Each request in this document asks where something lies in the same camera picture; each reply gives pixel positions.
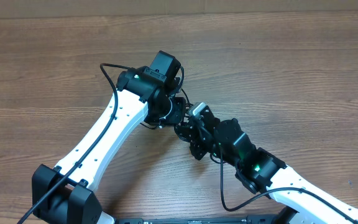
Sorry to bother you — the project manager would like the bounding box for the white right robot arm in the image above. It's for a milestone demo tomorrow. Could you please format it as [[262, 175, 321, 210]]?
[[175, 103, 358, 223]]

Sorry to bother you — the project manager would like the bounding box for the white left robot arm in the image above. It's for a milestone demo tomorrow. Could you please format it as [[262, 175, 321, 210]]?
[[19, 51, 185, 223]]

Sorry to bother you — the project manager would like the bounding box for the black USB cable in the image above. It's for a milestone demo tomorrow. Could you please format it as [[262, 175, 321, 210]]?
[[173, 88, 198, 144]]

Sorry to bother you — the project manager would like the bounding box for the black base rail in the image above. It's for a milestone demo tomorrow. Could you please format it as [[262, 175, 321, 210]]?
[[115, 214, 276, 224]]

